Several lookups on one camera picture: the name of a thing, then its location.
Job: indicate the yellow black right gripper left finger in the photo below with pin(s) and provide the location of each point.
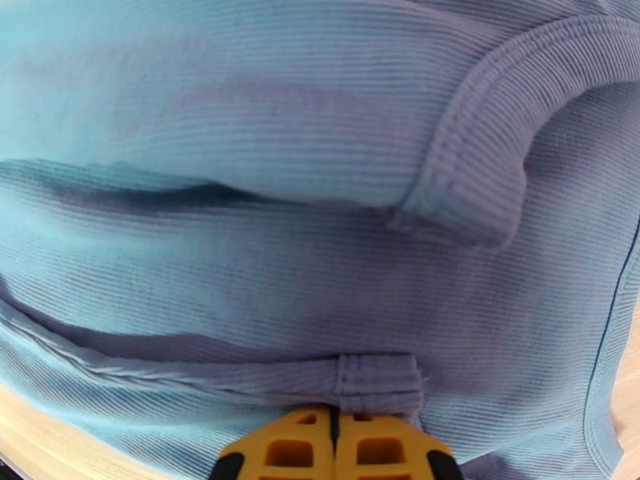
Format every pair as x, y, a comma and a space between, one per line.
285, 453

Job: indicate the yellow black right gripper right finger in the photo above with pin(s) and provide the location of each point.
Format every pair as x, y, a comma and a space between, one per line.
385, 453

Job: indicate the blue ribbed shirt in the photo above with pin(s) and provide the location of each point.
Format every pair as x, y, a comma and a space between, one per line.
300, 193

